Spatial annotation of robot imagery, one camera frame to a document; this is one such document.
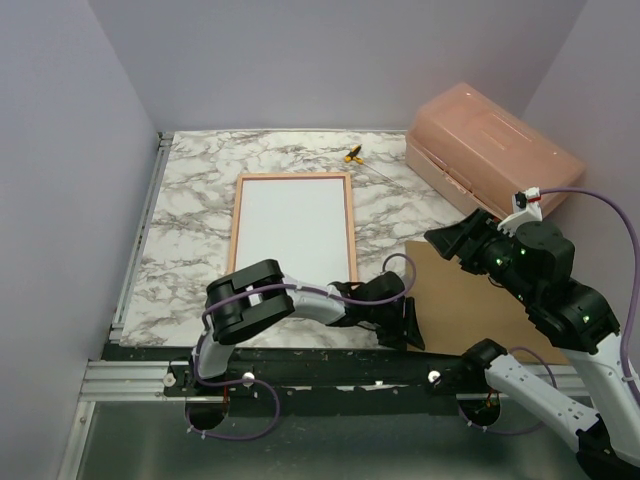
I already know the pink translucent plastic box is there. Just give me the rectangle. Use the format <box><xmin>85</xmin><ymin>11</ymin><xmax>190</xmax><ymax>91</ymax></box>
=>
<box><xmin>405</xmin><ymin>83</ymin><xmax>586</xmax><ymax>219</ymax></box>

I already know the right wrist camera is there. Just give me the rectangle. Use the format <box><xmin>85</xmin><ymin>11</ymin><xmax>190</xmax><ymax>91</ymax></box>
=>
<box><xmin>498</xmin><ymin>187</ymin><xmax>543</xmax><ymax>236</ymax></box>

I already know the brown frame backing board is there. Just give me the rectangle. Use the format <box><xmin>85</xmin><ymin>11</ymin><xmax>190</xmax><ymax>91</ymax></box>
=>
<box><xmin>405</xmin><ymin>241</ymin><xmax>568</xmax><ymax>365</ymax></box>

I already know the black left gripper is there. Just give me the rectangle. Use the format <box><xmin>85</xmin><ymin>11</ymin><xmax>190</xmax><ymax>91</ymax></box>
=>
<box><xmin>363</xmin><ymin>297</ymin><xmax>424</xmax><ymax>351</ymax></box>

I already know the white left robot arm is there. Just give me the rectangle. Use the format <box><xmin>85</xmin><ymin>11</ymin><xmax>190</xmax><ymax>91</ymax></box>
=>
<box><xmin>187</xmin><ymin>259</ymin><xmax>425</xmax><ymax>395</ymax></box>

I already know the landscape photo print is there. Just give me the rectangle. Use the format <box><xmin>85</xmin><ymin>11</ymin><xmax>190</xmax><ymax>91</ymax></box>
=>
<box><xmin>233</xmin><ymin>177</ymin><xmax>352</xmax><ymax>281</ymax></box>

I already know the pink wooden picture frame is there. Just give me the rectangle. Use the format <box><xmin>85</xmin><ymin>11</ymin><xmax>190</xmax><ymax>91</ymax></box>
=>
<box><xmin>225</xmin><ymin>172</ymin><xmax>360</xmax><ymax>284</ymax></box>

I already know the yellow black T-handle hex key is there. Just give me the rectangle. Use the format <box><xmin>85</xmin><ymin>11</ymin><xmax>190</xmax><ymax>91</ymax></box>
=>
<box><xmin>342</xmin><ymin>144</ymin><xmax>393</xmax><ymax>182</ymax></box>

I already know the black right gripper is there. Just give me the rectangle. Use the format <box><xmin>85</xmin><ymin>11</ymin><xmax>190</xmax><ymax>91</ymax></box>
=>
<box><xmin>424</xmin><ymin>204</ymin><xmax>537</xmax><ymax>304</ymax></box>

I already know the aluminium extrusion frame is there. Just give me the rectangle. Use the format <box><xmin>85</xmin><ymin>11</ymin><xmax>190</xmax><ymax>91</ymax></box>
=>
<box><xmin>54</xmin><ymin>130</ymin><xmax>191</xmax><ymax>480</ymax></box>

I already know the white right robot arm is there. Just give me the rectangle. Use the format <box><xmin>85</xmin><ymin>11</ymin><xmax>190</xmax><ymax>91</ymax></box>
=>
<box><xmin>425</xmin><ymin>209</ymin><xmax>639</xmax><ymax>479</ymax></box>

